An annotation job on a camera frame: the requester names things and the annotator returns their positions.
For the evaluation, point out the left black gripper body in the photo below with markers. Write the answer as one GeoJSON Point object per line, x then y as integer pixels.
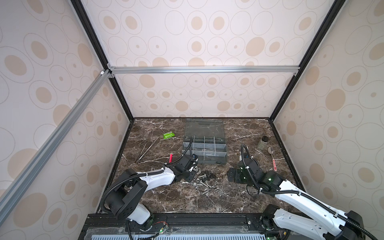
{"type": "Point", "coordinates": [188, 176]}

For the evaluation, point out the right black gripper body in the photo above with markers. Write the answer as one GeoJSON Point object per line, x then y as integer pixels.
{"type": "Point", "coordinates": [238, 177]}

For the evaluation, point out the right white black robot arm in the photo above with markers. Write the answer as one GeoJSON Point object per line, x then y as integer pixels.
{"type": "Point", "coordinates": [319, 220]}

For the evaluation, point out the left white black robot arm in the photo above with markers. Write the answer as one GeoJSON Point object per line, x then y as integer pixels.
{"type": "Point", "coordinates": [122, 198]}

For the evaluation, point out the pile of screws and nuts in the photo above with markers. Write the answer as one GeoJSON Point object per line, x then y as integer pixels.
{"type": "Point", "coordinates": [211, 184]}

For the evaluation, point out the small spice jar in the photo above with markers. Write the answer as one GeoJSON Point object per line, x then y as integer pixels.
{"type": "Point", "coordinates": [263, 143]}

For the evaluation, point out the green snack packet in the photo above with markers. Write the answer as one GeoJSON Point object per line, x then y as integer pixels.
{"type": "Point", "coordinates": [168, 135]}

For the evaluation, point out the grey compartment organizer box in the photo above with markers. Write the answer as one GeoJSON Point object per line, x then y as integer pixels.
{"type": "Point", "coordinates": [206, 139]}

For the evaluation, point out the metal tongs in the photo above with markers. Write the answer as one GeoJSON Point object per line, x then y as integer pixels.
{"type": "Point", "coordinates": [145, 149]}

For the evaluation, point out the pink handled spoon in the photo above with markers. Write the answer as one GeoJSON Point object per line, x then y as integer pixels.
{"type": "Point", "coordinates": [271, 152]}

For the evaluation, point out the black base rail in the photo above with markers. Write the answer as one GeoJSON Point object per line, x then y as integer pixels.
{"type": "Point", "coordinates": [182, 226]}

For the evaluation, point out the horizontal aluminium frame bar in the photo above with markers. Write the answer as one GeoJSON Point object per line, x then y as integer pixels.
{"type": "Point", "coordinates": [205, 70]}

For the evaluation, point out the diagonal aluminium frame bar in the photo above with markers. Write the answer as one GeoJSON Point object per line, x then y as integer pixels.
{"type": "Point", "coordinates": [21, 184]}

